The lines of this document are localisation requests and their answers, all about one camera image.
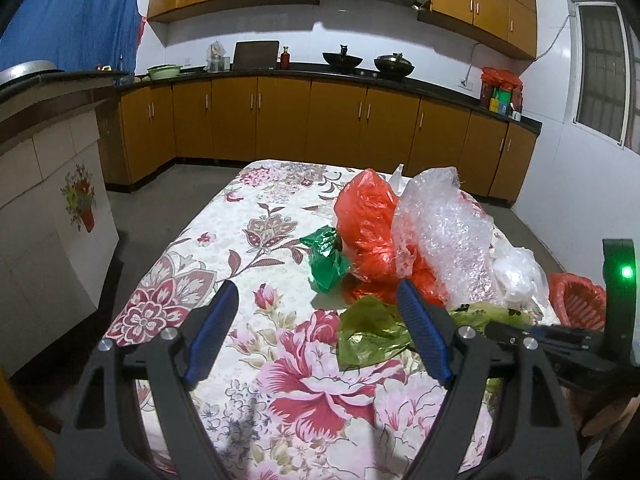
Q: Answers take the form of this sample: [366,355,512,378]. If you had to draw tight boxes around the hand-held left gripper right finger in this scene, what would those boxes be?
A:
[396,279,583,480]

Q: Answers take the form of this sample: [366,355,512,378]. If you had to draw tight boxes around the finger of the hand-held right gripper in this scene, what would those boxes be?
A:
[542,347,608,388]
[484,321,607,348]

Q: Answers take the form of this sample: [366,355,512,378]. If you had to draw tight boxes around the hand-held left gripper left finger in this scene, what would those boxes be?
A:
[56,280,241,480]

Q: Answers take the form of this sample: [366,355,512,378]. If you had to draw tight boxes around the red plastic basket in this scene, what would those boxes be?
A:
[548,272,608,331]

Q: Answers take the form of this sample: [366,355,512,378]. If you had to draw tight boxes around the yellow-green plastic bag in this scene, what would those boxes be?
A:
[337,295,536,393]

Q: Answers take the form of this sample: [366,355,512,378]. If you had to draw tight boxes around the white translucent plastic bag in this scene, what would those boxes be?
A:
[490,246,551,311]

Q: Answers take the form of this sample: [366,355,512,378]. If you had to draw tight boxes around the clear bubble wrap sheet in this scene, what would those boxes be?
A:
[391,166,496,308]

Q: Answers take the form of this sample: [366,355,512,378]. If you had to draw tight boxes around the dark green plastic bag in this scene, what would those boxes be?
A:
[299,226,353,293]

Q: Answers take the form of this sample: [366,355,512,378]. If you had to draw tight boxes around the red plastic bag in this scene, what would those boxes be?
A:
[334,169,451,311]

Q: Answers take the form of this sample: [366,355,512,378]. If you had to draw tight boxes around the floral tablecloth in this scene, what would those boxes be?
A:
[102,159,561,480]

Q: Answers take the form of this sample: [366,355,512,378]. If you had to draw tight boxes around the white cabinet with flower decal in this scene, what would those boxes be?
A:
[0,72,121,378]

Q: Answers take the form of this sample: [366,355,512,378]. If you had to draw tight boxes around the yellow wooden furniture piece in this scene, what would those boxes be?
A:
[0,360,56,477]

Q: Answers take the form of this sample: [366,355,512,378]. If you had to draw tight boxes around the yellow base cabinets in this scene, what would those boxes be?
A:
[97,75,538,207]

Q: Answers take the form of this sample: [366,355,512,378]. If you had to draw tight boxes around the window with grille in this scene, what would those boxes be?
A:
[566,0,640,154]

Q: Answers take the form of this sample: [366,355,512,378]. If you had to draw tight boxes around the green box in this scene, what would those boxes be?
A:
[490,87,514,114]

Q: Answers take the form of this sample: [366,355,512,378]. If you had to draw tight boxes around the black kitchen countertop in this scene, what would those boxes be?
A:
[0,61,543,134]

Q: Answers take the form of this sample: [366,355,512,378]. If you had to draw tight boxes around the red bag on counter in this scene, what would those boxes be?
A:
[480,67,524,111]

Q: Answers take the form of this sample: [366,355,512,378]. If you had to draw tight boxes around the black lidded pot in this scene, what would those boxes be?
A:
[374,52,416,79]

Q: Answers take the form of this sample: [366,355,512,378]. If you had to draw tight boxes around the clear bag with jars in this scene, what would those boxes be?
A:
[206,41,232,73]

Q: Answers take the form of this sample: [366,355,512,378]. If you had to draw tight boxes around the dark wooden cutting board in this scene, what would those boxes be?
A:
[231,40,280,71]

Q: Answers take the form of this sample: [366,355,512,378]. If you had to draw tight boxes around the black wok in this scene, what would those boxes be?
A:
[322,45,363,71]

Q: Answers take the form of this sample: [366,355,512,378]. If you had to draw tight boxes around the metal basin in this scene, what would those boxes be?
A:
[0,60,65,87]

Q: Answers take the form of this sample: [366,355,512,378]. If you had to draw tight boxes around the blue hanging cloth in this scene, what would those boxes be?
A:
[0,0,143,86]

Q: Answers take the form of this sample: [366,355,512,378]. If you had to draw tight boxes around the corner yellow wall cabinet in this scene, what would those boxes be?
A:
[417,0,538,61]

